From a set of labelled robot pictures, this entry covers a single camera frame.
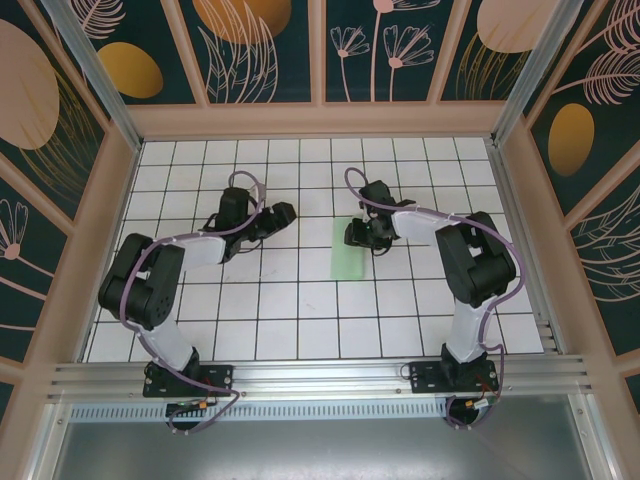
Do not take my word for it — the light green paper sheet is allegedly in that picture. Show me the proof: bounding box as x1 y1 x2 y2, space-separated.
329 217 367 281

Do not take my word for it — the grey metal sheet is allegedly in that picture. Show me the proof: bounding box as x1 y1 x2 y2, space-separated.
49 419 601 480

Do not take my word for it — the long aluminium mounting rail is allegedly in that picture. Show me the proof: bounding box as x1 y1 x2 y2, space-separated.
47 354 599 401

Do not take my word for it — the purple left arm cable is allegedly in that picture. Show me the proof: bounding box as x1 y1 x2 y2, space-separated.
118 169 266 437

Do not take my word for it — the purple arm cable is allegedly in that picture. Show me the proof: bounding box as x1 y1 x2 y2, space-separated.
344 167 525 432
118 169 266 437

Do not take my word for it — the aluminium side rail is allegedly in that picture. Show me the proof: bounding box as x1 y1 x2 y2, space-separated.
487 139 569 354

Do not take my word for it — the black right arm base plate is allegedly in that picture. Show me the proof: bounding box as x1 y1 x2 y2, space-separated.
408 360 499 396

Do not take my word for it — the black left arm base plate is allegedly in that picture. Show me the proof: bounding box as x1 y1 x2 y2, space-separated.
142 363 236 399

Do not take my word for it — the perforated metal cable tray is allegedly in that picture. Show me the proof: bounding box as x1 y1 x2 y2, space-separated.
69 403 451 421

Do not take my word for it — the aluminium corner post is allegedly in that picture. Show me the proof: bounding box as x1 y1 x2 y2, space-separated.
39 0 144 151
492 0 584 146

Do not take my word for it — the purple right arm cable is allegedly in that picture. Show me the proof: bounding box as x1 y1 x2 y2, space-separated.
344 167 525 432

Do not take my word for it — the aluminium frame profile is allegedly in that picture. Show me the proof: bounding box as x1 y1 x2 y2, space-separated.
567 394 619 480
29 402 74 480

